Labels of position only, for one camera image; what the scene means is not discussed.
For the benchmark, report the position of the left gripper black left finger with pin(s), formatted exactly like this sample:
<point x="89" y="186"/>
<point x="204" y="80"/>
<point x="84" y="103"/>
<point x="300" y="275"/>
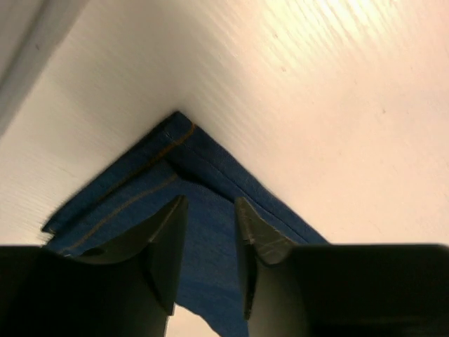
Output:
<point x="124" y="287"/>

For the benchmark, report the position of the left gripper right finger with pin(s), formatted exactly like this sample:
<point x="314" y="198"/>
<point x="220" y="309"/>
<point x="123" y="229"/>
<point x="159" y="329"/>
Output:
<point x="292" y="289"/>

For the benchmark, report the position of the dark blue denim trousers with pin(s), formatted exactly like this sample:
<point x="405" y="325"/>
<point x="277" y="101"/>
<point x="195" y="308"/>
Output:
<point x="179" y="158"/>

